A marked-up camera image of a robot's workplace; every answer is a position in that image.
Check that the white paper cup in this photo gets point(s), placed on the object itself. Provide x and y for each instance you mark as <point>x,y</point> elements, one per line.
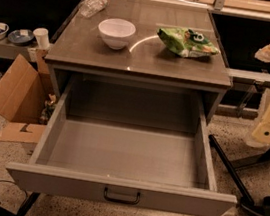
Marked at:
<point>41,35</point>

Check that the green rice chip bag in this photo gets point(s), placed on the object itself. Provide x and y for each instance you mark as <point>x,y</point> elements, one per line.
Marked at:
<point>187,43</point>

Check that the grey cabinet with top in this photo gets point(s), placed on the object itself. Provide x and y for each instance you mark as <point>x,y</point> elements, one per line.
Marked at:
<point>80,48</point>

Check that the brown cardboard box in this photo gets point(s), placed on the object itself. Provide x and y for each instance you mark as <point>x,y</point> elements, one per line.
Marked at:
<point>24,89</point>

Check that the white ceramic bowl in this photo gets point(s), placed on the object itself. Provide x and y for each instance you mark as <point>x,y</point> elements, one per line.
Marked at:
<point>116,33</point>

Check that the blue patterned bowl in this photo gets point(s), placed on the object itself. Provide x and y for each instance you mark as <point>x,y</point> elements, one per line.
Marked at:
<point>21,37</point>

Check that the flat cardboard piece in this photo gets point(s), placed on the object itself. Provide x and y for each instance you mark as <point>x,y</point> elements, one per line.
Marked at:
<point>21,132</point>

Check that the black drawer handle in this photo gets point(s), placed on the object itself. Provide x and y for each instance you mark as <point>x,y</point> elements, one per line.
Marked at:
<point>121,198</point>

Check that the clear plastic water bottle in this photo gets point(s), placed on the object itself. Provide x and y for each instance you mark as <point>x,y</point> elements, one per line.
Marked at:
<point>88,8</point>

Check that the open grey top drawer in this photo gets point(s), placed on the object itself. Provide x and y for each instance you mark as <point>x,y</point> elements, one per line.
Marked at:
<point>129,139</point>

